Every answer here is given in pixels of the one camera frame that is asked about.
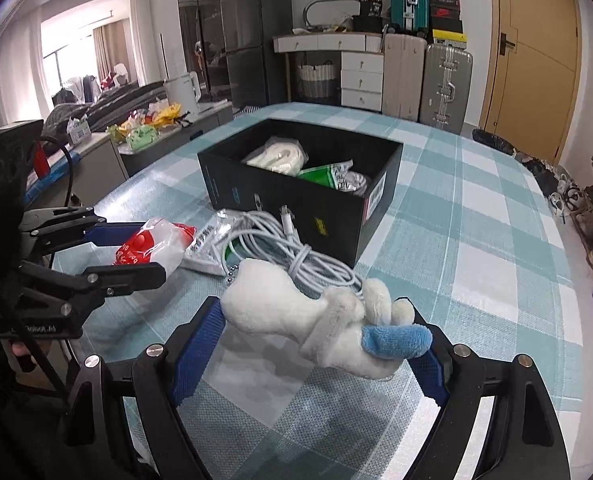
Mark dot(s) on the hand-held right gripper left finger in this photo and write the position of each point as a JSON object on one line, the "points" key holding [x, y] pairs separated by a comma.
{"points": [[196, 355]]}

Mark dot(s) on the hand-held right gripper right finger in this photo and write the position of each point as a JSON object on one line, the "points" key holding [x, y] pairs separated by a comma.
{"points": [[434, 375]]}

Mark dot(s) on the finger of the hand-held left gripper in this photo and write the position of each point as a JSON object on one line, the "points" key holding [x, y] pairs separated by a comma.
{"points": [[126, 277], [107, 234]]}

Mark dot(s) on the red and white packet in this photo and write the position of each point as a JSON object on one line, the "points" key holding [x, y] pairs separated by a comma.
{"points": [[151, 245]]}

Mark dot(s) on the white plush toy blue fin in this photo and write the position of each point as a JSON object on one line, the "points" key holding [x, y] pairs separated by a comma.
{"points": [[276, 305]]}

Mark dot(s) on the black cardboard box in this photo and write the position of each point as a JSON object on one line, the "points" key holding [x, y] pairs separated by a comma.
{"points": [[276, 210]]}

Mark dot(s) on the clear bag of white laces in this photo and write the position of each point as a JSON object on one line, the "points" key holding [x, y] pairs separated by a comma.
{"points": [[276, 155]]}

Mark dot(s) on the green packet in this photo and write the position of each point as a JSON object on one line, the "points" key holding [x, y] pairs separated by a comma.
{"points": [[321, 175]]}

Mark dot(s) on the person's left hand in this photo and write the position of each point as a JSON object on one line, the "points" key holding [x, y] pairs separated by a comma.
{"points": [[24, 351]]}

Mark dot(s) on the grey low cabinet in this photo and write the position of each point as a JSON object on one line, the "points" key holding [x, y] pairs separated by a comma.
{"points": [[101, 160]]}

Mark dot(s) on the white patterned flat packet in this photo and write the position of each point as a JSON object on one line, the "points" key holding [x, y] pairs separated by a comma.
{"points": [[206, 247]]}

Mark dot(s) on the green toy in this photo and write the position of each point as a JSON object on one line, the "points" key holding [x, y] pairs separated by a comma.
{"points": [[141, 139]]}

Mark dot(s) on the teal checked tablecloth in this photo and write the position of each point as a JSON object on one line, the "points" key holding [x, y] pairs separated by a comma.
{"points": [[476, 260]]}

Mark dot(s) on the dark sofa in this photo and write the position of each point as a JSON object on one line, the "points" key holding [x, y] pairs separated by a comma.
{"points": [[116, 102]]}

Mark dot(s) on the yellow bag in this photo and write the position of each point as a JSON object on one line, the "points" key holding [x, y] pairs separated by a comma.
{"points": [[165, 115]]}

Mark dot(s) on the white appliance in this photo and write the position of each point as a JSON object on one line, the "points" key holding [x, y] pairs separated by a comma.
{"points": [[181, 92]]}

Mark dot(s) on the brown curtain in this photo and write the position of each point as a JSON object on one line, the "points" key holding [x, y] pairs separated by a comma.
{"points": [[110, 50]]}

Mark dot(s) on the pile of shoes on floor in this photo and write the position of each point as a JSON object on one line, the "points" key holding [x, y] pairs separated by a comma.
{"points": [[551, 185]]}

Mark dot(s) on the dark glossy cabinet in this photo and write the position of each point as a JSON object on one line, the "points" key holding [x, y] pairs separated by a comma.
{"points": [[196, 20]]}

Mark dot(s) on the black floor bag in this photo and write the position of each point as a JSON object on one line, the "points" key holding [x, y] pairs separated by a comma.
{"points": [[494, 141]]}

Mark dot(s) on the grey refrigerator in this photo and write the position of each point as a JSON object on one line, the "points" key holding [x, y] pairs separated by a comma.
{"points": [[256, 35]]}

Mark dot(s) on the woven basket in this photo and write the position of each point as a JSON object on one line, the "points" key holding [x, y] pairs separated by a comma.
{"points": [[316, 82]]}

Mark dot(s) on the silver suitcase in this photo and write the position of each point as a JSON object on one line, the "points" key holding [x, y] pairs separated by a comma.
{"points": [[446, 90]]}

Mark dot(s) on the beige suitcase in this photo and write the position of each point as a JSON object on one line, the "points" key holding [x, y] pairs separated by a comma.
{"points": [[404, 80]]}

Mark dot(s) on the white desk with drawers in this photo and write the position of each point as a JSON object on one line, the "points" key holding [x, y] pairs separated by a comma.
{"points": [[361, 80]]}

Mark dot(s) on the tan wooden door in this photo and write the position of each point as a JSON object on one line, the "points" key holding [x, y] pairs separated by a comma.
{"points": [[531, 85]]}

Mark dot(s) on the yellow and black shoe box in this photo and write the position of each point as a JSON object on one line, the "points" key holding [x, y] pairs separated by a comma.
{"points": [[450, 37]]}

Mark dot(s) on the black and red shoe box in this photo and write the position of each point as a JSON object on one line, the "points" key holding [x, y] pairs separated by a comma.
{"points": [[445, 8]]}

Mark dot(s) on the teal suitcase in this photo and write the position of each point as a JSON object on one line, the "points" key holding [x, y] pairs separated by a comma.
{"points": [[409, 0]]}

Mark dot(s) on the curved metal rail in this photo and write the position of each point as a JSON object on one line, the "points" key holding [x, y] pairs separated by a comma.
{"points": [[310, 10]]}

